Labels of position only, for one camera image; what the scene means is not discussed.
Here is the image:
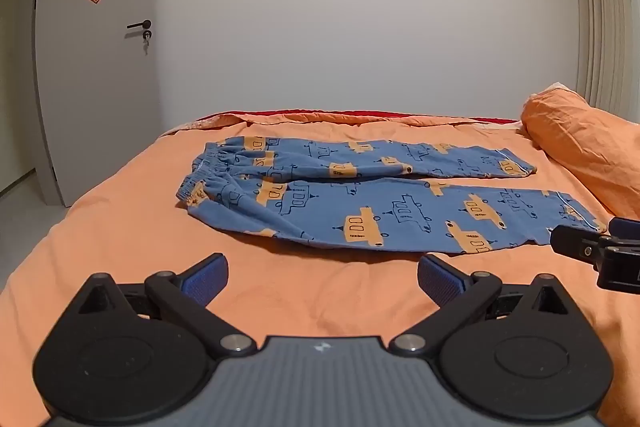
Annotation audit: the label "orange duvet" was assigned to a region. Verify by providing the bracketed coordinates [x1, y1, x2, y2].
[0, 109, 640, 427]

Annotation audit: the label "orange pillow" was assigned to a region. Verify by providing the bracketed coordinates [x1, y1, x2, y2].
[520, 83, 640, 220]

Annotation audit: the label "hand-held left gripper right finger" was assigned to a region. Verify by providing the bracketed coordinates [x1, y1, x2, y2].
[389, 254, 577, 356]

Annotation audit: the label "grey door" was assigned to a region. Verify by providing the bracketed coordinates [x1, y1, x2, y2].
[31, 0, 168, 208]

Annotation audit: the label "red bed sheet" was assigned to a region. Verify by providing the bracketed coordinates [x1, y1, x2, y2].
[245, 109, 521, 124]

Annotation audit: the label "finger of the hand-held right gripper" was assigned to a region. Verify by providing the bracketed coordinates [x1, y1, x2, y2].
[550, 225, 614, 271]
[610, 217, 640, 241]

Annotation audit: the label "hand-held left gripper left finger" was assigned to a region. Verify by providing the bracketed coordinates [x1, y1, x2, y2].
[65, 253, 258, 360]

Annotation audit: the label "beige curtain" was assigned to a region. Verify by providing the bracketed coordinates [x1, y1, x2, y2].
[567, 0, 640, 128]

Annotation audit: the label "blue pants with orange print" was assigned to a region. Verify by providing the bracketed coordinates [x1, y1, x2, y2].
[175, 136, 608, 255]

